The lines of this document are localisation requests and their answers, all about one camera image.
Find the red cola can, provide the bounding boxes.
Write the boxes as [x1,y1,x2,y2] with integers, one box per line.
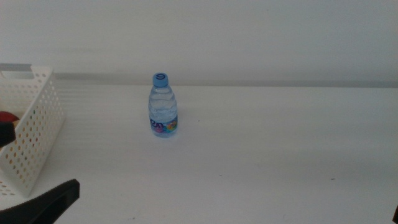
[0,111,21,124]

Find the clear water bottle blue cap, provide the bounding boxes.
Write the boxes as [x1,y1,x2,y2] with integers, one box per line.
[148,72,179,139]

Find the white perforated plastic basket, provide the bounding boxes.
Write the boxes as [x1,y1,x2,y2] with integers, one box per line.
[0,63,66,198]

